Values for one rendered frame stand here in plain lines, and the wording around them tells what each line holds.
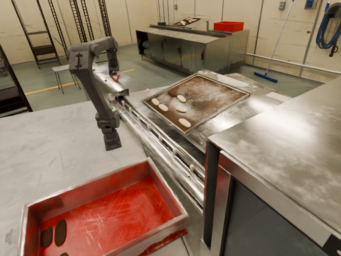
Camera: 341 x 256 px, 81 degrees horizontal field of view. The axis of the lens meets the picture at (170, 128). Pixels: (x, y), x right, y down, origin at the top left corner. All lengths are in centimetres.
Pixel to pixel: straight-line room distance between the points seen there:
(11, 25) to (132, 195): 746
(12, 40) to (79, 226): 747
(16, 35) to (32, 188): 714
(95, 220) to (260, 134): 67
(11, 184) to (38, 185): 13
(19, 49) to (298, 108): 793
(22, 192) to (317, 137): 107
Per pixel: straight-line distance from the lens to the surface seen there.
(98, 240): 81
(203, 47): 383
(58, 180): 108
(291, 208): 26
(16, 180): 120
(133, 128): 120
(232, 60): 457
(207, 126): 108
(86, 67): 86
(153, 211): 82
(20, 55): 811
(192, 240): 76
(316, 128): 39
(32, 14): 800
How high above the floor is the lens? 149
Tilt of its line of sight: 33 degrees down
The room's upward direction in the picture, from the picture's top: 4 degrees counter-clockwise
